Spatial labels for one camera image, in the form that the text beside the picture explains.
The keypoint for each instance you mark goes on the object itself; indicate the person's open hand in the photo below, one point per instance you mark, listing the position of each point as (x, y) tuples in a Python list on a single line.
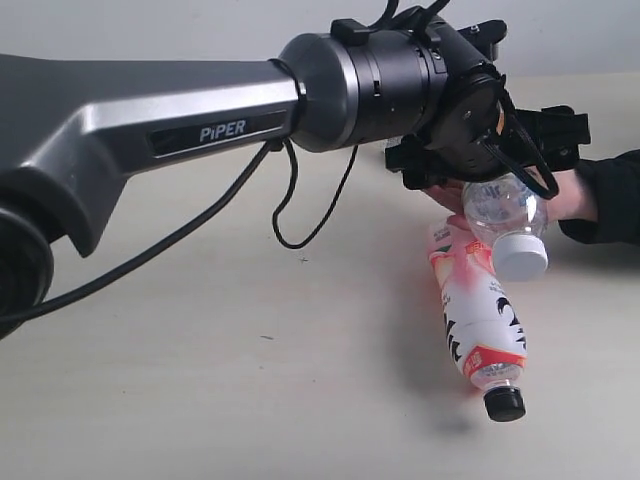
[(575, 200)]

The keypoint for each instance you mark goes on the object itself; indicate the pink peach drink bottle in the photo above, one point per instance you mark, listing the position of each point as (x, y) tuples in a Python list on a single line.
[(484, 337)]

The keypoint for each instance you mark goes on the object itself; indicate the green label clear bottle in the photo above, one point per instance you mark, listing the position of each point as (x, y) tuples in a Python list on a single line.
[(509, 218)]

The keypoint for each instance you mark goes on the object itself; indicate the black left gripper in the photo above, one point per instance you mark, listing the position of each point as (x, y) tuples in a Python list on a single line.
[(461, 142)]

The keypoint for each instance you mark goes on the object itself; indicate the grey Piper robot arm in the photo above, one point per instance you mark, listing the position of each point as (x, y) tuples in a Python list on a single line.
[(74, 132)]

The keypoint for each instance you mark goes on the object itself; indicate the black sleeved forearm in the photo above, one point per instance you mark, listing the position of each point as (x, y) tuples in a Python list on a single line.
[(610, 211)]

